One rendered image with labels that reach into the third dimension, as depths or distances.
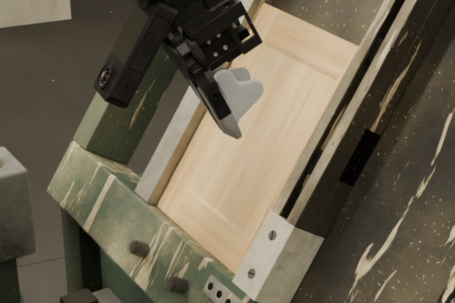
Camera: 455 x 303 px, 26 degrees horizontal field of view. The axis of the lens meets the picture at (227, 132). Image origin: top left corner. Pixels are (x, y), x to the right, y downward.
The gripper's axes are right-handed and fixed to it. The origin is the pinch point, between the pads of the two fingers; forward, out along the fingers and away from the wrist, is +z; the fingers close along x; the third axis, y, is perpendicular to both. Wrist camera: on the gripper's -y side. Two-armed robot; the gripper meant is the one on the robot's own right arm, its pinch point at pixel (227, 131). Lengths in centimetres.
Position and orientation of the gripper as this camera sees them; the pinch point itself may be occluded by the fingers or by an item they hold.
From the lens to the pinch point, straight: 104.7
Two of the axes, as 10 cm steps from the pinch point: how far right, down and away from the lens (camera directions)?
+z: 4.3, 7.3, 5.4
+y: 8.2, -5.6, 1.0
